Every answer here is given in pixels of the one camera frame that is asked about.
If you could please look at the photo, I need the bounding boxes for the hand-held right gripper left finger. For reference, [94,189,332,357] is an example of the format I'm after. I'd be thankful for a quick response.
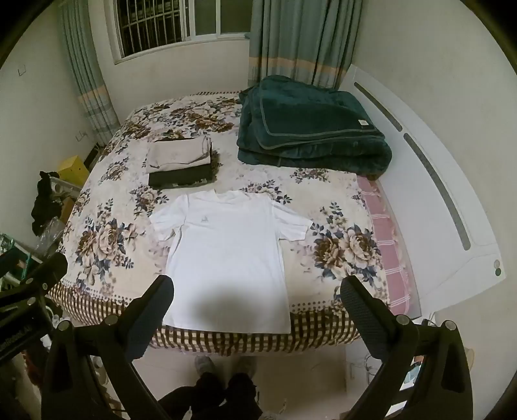
[40,275,175,420]

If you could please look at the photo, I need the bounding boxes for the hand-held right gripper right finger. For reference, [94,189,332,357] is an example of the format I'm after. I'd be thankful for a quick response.
[340,276,474,420]

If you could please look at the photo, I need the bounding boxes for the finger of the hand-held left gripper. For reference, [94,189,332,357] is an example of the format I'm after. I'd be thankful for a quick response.
[0,252,69,320]

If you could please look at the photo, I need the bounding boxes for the white t-shirt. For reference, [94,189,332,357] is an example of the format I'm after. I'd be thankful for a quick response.
[150,190,312,335]

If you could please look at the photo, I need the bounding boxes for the black cloth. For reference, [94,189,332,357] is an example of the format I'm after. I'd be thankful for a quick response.
[31,170,65,237]

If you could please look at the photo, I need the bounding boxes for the person's left grey shoe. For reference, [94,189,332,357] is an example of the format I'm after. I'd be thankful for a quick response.
[194,355,216,378]

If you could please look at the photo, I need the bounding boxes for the pink checked sheet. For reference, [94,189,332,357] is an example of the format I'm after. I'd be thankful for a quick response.
[357,175,413,316]

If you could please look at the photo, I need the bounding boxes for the floral bedspread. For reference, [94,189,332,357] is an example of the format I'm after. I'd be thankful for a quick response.
[46,91,394,356]

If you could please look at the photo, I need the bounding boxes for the person's legs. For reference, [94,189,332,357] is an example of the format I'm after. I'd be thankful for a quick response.
[157,372,263,420]

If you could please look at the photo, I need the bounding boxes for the yellow box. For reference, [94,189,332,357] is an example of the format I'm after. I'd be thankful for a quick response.
[58,155,90,186]

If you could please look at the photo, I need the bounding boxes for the white headboard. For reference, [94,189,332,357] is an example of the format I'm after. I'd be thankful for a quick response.
[339,64,505,320]

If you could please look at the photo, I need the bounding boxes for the dark folded garment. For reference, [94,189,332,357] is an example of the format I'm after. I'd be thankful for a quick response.
[148,151,221,188]

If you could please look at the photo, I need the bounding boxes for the beige folded garment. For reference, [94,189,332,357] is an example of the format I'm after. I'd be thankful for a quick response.
[146,135,213,172]

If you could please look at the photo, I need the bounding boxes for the teal striped curtain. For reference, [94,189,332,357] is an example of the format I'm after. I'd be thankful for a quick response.
[57,0,122,146]
[247,0,362,89]

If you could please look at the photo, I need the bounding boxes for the dark green folded blanket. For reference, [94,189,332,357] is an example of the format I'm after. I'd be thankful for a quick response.
[236,75,393,178]

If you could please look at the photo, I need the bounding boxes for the barred window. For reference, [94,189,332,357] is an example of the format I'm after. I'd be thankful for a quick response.
[113,0,251,65]

